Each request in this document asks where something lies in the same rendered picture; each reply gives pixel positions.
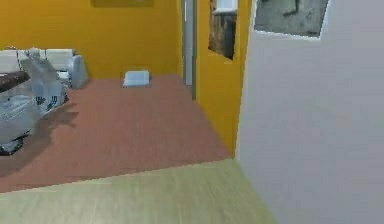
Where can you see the grey framed wall picture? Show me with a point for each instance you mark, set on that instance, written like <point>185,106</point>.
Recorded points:
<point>290,16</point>

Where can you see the white sofa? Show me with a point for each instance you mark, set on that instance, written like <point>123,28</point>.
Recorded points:
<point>63,61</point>

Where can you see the grey door frame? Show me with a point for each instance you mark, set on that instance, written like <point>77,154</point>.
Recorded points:
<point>189,43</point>

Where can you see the white wall box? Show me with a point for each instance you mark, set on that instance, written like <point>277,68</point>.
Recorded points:
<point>225,6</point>

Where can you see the brown framed wall picture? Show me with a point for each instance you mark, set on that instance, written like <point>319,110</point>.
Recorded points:
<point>222,35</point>

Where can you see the white flat box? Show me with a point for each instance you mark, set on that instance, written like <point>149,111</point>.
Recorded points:
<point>136,78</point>

